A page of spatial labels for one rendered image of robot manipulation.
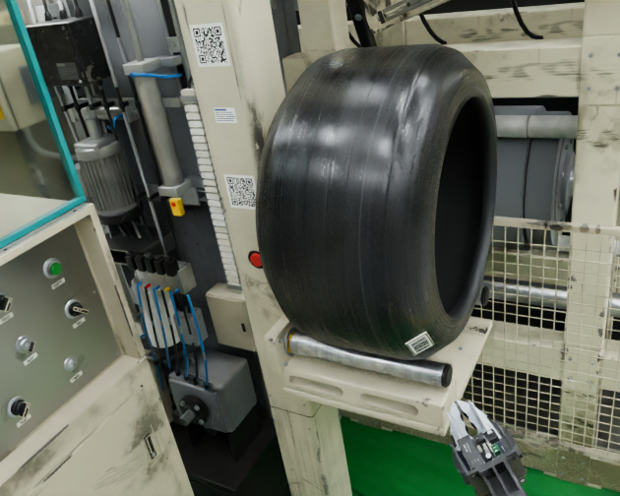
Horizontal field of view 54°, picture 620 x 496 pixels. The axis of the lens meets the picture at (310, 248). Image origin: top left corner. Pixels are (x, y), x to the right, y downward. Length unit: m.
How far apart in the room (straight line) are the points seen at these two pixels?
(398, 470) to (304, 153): 1.48
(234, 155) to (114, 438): 0.64
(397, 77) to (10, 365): 0.85
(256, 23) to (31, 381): 0.79
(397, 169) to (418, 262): 0.14
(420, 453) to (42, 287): 1.48
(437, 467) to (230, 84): 1.52
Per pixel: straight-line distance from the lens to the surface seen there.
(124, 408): 1.39
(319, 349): 1.25
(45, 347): 1.28
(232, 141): 1.20
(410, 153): 0.90
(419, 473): 2.21
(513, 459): 0.86
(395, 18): 1.41
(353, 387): 1.23
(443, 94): 0.98
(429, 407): 1.19
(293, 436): 1.62
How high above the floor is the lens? 1.67
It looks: 28 degrees down
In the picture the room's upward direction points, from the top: 10 degrees counter-clockwise
